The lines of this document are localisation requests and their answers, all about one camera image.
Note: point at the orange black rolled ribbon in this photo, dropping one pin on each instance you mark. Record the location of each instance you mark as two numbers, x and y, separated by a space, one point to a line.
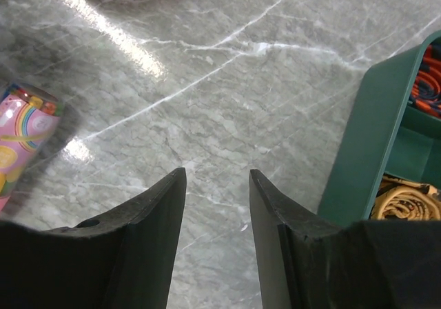
425 93

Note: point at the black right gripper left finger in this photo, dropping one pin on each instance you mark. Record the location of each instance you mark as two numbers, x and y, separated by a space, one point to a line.
122 258

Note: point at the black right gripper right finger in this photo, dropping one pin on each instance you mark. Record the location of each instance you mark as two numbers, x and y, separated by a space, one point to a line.
306 262

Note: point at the yellow black rolled ribbon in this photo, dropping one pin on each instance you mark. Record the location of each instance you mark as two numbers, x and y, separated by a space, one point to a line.
402 199

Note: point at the green compartment tray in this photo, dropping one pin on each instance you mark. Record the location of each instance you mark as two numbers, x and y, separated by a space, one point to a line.
384 135

